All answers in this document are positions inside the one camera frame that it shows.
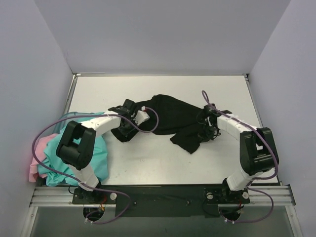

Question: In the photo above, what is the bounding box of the clear plastic bin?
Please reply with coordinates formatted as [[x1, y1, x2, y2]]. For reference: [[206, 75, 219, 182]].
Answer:
[[53, 112, 89, 134]]

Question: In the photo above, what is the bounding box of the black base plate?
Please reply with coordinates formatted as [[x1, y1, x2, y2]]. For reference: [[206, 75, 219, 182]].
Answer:
[[72, 184, 250, 217]]

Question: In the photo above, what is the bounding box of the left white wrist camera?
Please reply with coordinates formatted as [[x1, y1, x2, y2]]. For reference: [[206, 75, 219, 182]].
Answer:
[[133, 106, 150, 125]]

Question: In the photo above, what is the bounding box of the black t shirt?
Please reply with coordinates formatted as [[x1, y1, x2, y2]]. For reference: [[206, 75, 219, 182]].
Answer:
[[135, 94, 202, 154]]

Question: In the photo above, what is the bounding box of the pink t shirt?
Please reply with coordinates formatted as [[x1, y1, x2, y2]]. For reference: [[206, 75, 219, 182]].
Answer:
[[29, 133, 57, 183]]

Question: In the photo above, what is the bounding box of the aluminium rail frame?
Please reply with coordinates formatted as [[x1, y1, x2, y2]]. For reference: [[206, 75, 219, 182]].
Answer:
[[30, 186, 296, 207]]

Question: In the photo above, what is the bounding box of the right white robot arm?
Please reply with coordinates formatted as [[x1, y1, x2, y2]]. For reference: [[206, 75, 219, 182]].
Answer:
[[197, 104, 279, 202]]

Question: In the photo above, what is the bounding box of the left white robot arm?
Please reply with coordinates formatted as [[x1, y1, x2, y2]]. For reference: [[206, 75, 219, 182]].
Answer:
[[56, 99, 137, 203]]

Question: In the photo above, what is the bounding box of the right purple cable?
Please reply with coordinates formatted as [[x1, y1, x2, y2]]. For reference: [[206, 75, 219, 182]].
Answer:
[[201, 90, 280, 224]]

